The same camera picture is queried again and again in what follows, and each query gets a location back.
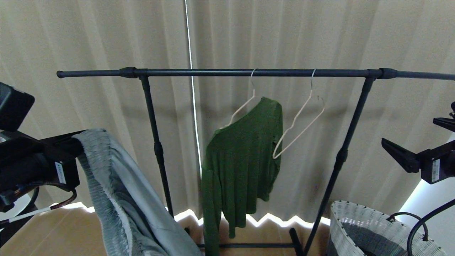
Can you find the black clothes rack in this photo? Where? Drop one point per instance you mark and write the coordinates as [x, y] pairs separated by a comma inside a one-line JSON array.
[[213, 73]]

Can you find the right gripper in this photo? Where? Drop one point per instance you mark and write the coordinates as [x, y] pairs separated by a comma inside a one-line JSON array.
[[444, 163]]

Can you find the pink clothes hanger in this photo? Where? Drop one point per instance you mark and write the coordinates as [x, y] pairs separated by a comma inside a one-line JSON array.
[[298, 135], [241, 108]]

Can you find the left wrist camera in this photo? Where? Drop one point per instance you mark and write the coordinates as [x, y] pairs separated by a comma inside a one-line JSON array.
[[14, 106]]

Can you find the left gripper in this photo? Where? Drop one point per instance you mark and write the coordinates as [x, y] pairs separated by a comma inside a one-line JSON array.
[[32, 163]]

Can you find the white laundry basket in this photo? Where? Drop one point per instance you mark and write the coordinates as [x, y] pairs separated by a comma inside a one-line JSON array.
[[352, 220]]

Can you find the pale grey shorts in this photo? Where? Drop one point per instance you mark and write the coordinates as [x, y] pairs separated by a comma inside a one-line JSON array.
[[135, 199]]

